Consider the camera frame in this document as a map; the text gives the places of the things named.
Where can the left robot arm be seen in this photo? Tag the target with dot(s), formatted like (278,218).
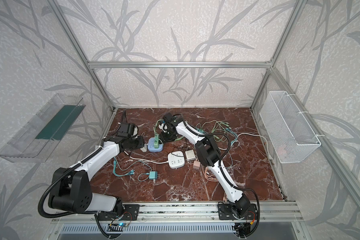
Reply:
(70,191)

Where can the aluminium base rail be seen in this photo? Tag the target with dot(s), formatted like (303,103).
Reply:
(207,212)

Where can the pink plug adapter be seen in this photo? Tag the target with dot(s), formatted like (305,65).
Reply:
(196,165)

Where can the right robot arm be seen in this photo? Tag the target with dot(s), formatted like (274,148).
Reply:
(211,157)

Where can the teal plug adapter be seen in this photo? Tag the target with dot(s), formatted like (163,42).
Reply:
(153,175)

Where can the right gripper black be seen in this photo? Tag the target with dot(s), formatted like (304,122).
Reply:
(167,132)

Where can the white power strip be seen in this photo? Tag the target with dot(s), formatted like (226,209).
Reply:
(176,159)

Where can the clear plastic wall bin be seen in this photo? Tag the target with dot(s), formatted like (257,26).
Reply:
(35,142)

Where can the white wire mesh basket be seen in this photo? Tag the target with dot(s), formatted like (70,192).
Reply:
(290,133)

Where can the blue power strip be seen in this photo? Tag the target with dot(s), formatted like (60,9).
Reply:
(151,147)

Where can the white charger adapter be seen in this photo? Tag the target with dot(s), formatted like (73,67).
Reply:
(190,155)

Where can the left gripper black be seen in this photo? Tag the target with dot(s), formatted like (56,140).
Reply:
(124,129)

